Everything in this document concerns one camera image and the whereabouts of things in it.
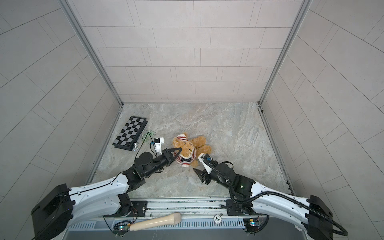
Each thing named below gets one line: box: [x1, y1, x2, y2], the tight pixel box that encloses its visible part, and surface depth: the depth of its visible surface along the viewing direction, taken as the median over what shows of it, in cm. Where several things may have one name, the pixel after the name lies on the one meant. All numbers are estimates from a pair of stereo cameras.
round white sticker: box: [213, 214, 222, 224], surface depth 70 cm
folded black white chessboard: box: [112, 115, 148, 151], surface depth 98 cm
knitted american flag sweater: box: [176, 134, 197, 168], surface depth 74 cm
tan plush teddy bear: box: [172, 133, 212, 167], surface depth 77 cm
